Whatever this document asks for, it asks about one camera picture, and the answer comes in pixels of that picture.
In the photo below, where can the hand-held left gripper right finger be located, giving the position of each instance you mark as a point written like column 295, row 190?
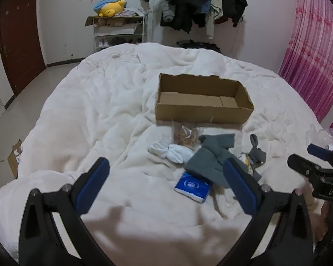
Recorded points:
column 240, row 187

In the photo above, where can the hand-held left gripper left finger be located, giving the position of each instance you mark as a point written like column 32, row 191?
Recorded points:
column 91, row 188

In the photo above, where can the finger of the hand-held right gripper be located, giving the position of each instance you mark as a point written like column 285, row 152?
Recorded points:
column 319, row 151
column 302, row 166

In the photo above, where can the yellowish clear snack packet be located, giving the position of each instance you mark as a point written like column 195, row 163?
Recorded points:
column 247, row 163

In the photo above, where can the dark grey cloth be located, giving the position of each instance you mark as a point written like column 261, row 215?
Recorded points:
column 211, row 159

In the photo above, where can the blue tissue pack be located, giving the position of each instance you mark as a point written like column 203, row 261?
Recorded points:
column 193, row 187

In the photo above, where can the clear nut snack packet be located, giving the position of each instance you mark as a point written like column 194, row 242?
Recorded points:
column 186, row 137

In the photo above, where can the white socks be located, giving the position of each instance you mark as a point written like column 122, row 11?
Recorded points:
column 170, row 151

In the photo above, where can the cardboard box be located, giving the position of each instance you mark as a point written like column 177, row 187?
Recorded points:
column 199, row 99
column 113, row 21
column 14, row 158

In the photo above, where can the crumpled clear plastic bag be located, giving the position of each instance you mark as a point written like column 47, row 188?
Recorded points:
column 322, row 134

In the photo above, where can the white fluffy blanket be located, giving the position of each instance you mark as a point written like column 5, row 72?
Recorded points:
column 105, row 110

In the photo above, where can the flattened cardboard box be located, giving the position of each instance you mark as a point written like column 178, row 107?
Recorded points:
column 14, row 158

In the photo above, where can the pink curtain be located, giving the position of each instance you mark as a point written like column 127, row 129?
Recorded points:
column 316, row 52

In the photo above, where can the pair of white shoes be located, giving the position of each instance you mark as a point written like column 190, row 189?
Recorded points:
column 104, row 43

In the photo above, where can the dark clothes heap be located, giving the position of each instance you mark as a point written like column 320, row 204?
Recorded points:
column 198, row 45

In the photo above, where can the pair of dark shoes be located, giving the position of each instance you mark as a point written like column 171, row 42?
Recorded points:
column 120, row 41

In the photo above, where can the white shelf rack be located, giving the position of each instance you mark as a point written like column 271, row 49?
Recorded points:
column 119, row 32

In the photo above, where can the brown door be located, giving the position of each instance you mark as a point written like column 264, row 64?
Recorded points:
column 19, row 41

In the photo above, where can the cardboard box on shelf rack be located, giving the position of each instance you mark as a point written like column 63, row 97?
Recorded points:
column 113, row 21

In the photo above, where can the yellow plush toy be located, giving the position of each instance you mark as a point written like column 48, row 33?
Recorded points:
column 112, row 8

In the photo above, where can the white clothes rack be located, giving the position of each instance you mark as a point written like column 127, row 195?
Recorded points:
column 152, row 11

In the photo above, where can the pile of hanging clothes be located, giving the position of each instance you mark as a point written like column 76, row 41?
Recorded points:
column 202, row 2

